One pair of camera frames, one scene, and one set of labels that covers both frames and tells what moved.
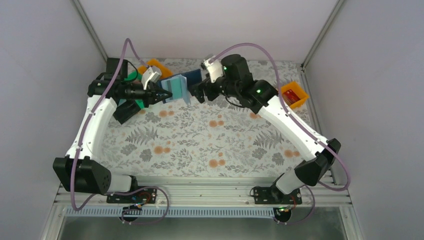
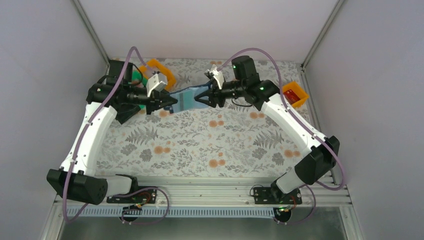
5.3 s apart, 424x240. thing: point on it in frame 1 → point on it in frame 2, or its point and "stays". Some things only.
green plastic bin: x=136 y=75 stays
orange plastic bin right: x=295 y=87 stays
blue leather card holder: x=179 y=84 → x=186 y=101
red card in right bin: x=291 y=96 stays
